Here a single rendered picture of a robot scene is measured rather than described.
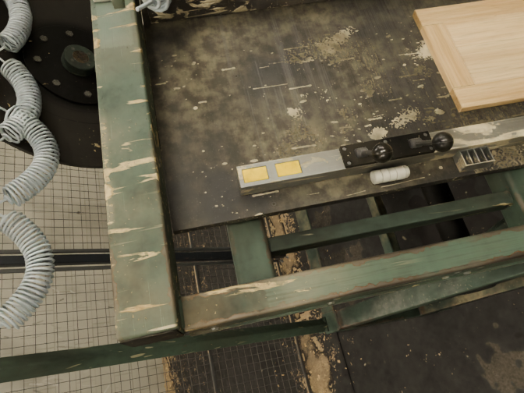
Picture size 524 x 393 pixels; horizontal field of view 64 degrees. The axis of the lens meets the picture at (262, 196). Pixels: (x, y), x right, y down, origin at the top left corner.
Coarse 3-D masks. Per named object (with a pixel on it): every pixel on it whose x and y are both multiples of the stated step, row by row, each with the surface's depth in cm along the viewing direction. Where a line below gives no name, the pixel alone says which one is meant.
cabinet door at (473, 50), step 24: (504, 0) 111; (432, 24) 106; (456, 24) 107; (480, 24) 107; (504, 24) 107; (432, 48) 103; (456, 48) 103; (480, 48) 104; (504, 48) 104; (456, 72) 100; (480, 72) 101; (504, 72) 101; (456, 96) 97; (480, 96) 98; (504, 96) 98
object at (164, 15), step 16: (96, 0) 93; (176, 0) 100; (192, 0) 101; (208, 0) 102; (224, 0) 103; (240, 0) 104; (256, 0) 105; (272, 0) 106; (288, 0) 107; (304, 0) 109; (320, 0) 110; (160, 16) 104; (176, 16) 105; (192, 16) 106
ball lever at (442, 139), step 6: (444, 132) 77; (414, 138) 88; (420, 138) 87; (438, 138) 76; (444, 138) 76; (450, 138) 76; (414, 144) 87; (420, 144) 85; (426, 144) 83; (432, 144) 78; (438, 144) 77; (444, 144) 76; (450, 144) 76; (438, 150) 78; (444, 150) 77
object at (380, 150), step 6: (378, 144) 76; (384, 144) 75; (354, 150) 87; (360, 150) 86; (366, 150) 83; (372, 150) 76; (378, 150) 75; (384, 150) 74; (390, 150) 75; (360, 156) 86; (366, 156) 86; (372, 156) 76; (378, 156) 75; (384, 156) 75; (390, 156) 75; (378, 162) 77; (384, 162) 76
